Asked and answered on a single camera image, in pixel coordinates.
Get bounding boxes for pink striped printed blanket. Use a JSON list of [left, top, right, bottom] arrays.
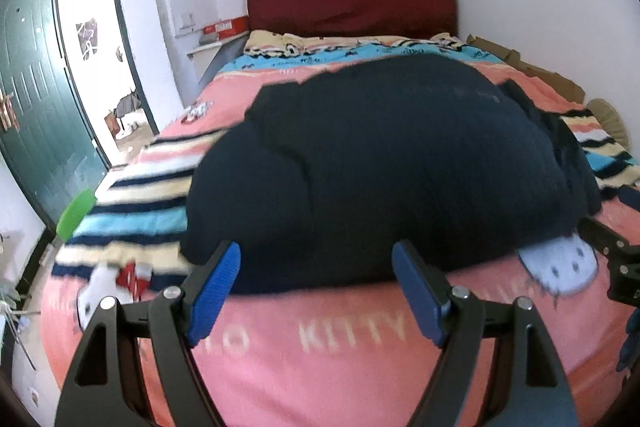
[[40, 29, 640, 427]]

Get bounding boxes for white wall shelf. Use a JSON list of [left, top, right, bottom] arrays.
[[187, 32, 251, 58]]

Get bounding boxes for green plastic piece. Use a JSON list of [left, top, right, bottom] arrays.
[[56, 188, 97, 241]]

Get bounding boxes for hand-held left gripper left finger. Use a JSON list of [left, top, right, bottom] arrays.
[[54, 240, 242, 427]]

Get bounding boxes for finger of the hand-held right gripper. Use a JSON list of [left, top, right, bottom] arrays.
[[577, 217, 640, 260], [606, 252, 640, 309]]

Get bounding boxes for dark navy jacket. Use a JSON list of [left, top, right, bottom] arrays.
[[179, 54, 603, 296]]

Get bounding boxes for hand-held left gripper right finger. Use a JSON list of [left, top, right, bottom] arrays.
[[391, 240, 572, 427]]

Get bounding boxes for flattened cardboard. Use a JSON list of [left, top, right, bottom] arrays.
[[466, 34, 587, 106]]

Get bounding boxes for dark cloth bundle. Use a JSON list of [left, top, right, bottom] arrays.
[[114, 91, 144, 120]]

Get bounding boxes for dark red headboard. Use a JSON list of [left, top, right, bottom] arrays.
[[246, 0, 459, 40]]

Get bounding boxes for red box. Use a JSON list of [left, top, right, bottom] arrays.
[[202, 16, 250, 42]]

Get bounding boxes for yellow printed pillow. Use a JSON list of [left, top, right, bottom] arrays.
[[244, 29, 307, 58]]

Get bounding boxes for wall poster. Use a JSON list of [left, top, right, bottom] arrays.
[[75, 18, 100, 60]]

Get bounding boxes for green door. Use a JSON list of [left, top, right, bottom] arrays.
[[0, 0, 109, 229]]

